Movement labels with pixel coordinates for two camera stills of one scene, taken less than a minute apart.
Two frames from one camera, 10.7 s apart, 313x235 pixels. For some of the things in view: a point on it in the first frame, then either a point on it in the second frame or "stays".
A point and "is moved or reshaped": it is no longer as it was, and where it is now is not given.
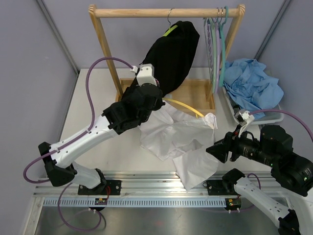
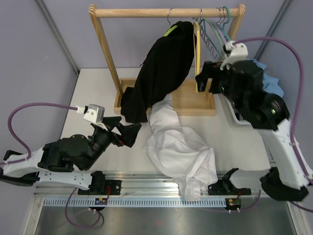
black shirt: [172, 55] stays
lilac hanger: [217, 40] → [220, 32]
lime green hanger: [171, 28] stays
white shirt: [171, 129] is moved or reshaped
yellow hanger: [190, 108] → [196, 36]
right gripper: [231, 141] → [212, 71]
